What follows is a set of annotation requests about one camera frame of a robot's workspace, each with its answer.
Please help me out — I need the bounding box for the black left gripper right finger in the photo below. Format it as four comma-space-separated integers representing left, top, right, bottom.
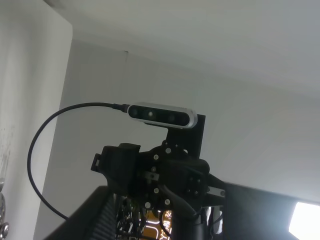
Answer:
172, 184, 298, 240

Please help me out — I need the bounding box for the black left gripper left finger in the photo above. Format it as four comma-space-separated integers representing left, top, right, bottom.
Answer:
46, 186, 117, 240

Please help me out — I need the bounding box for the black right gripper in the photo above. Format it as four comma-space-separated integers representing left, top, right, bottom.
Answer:
91, 142, 225, 219

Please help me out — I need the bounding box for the silver depth camera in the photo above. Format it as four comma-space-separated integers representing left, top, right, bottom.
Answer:
127, 102, 198, 129

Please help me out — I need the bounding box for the black camera cable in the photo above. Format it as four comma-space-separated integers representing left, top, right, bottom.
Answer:
26, 101, 131, 221

